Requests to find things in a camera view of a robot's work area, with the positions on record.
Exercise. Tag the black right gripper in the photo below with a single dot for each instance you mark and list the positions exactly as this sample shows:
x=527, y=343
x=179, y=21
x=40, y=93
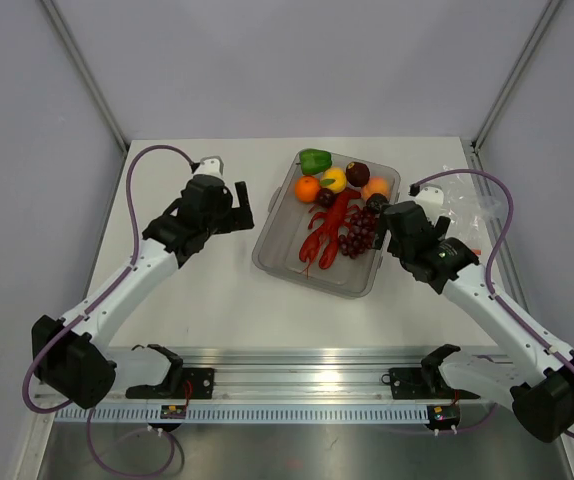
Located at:
x=382, y=232

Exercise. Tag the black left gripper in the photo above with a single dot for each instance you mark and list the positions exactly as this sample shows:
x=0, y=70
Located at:
x=237, y=218

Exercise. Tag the purple grape bunch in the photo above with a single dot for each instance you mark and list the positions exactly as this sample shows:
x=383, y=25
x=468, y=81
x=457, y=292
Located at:
x=359, y=233

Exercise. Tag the dark red passion fruit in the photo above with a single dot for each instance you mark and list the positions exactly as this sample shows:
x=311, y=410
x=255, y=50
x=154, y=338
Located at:
x=357, y=174

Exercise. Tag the clear zip top bag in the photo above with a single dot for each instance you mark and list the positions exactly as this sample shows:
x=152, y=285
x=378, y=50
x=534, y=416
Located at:
x=467, y=210

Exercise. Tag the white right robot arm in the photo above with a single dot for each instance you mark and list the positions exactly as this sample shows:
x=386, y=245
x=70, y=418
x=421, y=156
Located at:
x=539, y=386

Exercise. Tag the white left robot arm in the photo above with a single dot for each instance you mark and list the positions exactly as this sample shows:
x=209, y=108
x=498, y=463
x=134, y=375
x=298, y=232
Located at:
x=69, y=353

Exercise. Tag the peach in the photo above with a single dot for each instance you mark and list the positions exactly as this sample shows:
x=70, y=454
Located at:
x=376, y=185

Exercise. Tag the orange fruit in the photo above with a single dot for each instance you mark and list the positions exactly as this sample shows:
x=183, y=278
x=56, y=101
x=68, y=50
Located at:
x=306, y=189

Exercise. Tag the red plastic lobster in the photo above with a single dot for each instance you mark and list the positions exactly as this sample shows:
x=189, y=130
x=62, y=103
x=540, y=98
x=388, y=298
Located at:
x=322, y=244

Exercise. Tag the green bell pepper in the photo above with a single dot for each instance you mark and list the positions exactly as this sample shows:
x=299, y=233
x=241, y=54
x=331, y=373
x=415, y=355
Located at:
x=314, y=161

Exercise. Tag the clear grey plastic tray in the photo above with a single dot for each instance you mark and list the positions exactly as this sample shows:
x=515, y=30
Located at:
x=322, y=222

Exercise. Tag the yellow lemon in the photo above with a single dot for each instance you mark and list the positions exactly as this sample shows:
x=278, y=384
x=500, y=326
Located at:
x=334, y=179

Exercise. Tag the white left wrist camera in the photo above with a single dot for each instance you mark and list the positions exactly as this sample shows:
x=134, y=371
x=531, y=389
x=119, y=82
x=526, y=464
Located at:
x=212, y=165

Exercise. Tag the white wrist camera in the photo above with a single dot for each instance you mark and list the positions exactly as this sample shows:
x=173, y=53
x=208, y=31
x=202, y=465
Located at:
x=430, y=198
x=212, y=165

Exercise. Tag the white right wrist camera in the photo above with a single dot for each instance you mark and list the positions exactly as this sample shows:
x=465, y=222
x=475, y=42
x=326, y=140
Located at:
x=430, y=198

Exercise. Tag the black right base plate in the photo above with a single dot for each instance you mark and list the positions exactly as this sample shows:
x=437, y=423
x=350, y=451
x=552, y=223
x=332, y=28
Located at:
x=407, y=383

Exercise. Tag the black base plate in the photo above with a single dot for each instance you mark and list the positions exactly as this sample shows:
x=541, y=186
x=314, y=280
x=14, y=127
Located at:
x=407, y=383
x=178, y=384

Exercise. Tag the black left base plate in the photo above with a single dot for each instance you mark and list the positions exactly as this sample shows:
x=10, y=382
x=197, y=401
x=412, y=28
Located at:
x=178, y=384

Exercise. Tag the right aluminium frame post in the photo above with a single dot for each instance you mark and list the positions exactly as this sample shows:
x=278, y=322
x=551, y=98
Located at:
x=518, y=69

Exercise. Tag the aluminium frame post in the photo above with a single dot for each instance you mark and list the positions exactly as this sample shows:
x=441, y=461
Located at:
x=518, y=69
x=70, y=45

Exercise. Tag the aluminium mounting rail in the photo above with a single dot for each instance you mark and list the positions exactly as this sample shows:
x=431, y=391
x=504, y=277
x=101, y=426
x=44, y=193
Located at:
x=273, y=376

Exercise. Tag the left aluminium frame post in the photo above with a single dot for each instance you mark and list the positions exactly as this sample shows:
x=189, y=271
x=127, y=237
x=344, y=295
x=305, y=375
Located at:
x=70, y=45

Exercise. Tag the white slotted cable duct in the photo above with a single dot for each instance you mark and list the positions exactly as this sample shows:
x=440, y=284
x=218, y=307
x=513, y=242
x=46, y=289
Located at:
x=208, y=413

